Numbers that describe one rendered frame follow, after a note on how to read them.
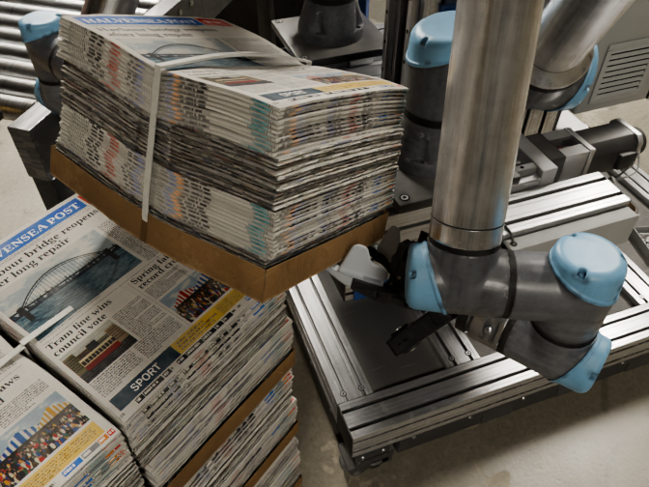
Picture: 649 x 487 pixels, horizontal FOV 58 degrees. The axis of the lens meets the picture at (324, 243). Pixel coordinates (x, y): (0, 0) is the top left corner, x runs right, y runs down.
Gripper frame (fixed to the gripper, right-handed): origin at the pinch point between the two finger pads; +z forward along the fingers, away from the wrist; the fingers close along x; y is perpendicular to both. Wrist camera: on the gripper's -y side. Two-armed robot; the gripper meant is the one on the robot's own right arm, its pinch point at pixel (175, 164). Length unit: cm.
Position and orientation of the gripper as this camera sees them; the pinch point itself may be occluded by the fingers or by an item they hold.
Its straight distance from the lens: 102.5
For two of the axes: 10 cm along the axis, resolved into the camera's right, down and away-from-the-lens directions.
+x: 5.6, -2.7, 7.8
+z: 8.0, 4.2, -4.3
